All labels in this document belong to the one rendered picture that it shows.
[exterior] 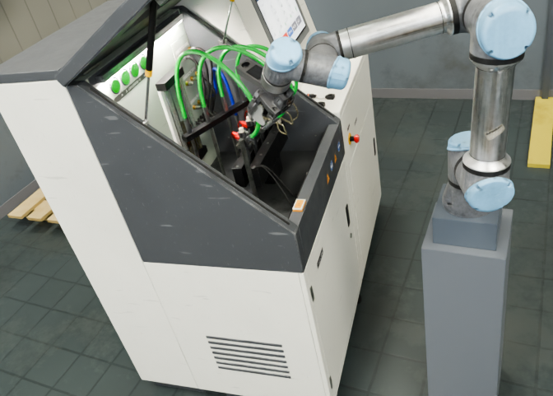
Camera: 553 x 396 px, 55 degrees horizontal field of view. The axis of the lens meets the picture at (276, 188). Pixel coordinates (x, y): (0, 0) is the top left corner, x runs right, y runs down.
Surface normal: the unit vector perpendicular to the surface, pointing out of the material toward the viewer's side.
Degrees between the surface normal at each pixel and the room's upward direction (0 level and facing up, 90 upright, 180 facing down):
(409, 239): 0
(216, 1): 90
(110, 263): 90
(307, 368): 90
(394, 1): 90
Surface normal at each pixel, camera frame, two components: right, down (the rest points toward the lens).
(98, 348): -0.18, -0.81
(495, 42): -0.02, 0.45
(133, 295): -0.29, 0.58
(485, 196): 0.00, 0.66
